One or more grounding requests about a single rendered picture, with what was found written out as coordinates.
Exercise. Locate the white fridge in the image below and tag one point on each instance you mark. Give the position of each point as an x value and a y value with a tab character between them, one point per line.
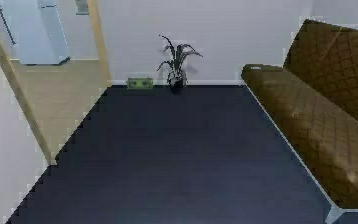
37	33

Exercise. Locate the dark potted house plant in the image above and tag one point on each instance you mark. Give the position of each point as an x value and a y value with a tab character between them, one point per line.
177	63

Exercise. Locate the small green box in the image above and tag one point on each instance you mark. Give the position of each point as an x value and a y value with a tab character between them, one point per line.
140	83

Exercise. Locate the grey framed wall picture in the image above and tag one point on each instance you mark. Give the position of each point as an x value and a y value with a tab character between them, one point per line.
81	7

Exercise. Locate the brown quilted sofa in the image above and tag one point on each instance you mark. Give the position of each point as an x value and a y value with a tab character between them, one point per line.
320	110

